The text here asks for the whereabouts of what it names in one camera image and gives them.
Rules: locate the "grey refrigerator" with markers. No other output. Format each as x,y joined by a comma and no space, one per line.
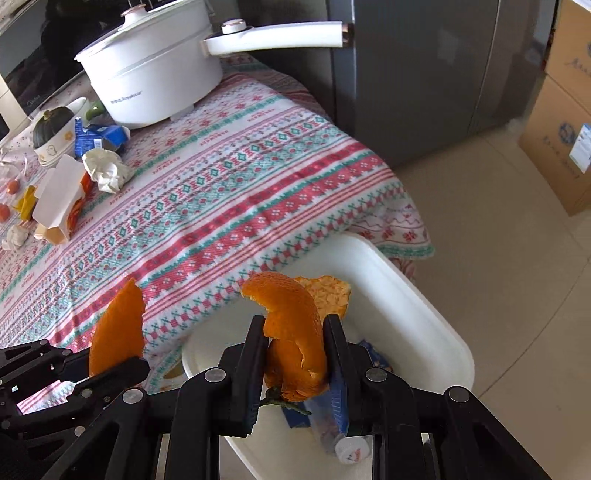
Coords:
415,69

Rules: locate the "clear plastic bottle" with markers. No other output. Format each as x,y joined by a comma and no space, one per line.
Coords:
351,450

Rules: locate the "red and white fries carton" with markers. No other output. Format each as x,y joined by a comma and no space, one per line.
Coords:
57,194

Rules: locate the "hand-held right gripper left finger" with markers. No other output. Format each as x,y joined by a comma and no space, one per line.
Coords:
244,369

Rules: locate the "blue box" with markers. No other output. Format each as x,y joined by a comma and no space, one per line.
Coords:
295,417

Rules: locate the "cardboard box with label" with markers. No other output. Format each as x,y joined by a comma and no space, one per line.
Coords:
549,152

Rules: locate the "dark green squash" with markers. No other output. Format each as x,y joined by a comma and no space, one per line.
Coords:
51,129

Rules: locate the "yellow wrapper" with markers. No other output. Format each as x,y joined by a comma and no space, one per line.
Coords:
27,203

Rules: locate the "white printed bowl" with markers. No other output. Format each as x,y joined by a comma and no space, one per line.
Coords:
55,146

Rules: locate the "yellow floral cloth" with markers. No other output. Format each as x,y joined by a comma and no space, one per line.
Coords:
174,371

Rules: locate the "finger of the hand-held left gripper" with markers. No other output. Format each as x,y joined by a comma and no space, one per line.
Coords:
46,357
124,371

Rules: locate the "orange peel with stem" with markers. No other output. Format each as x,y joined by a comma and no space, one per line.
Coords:
291,323

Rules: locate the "striped patterned tablecloth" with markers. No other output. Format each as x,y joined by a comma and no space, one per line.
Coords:
231,184

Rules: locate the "black microwave oven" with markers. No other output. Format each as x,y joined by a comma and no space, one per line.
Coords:
37,55

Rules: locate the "white tissue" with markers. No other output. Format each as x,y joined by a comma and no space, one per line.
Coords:
106,170

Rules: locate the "blue carton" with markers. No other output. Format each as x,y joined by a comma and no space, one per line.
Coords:
101,136

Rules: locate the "glass jar with wooden lid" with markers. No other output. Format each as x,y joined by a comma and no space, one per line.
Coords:
14,161

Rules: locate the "small orange tomato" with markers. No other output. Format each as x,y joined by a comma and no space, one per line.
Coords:
3,212
13,186

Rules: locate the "white electric cooking pot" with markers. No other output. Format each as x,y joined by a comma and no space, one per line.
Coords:
152,69

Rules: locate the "white plastic bin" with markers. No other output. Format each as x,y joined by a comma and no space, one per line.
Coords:
406,300

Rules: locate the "garlic bulb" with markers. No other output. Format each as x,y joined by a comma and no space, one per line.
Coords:
16,236

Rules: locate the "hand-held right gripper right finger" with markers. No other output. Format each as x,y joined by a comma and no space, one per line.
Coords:
339,406

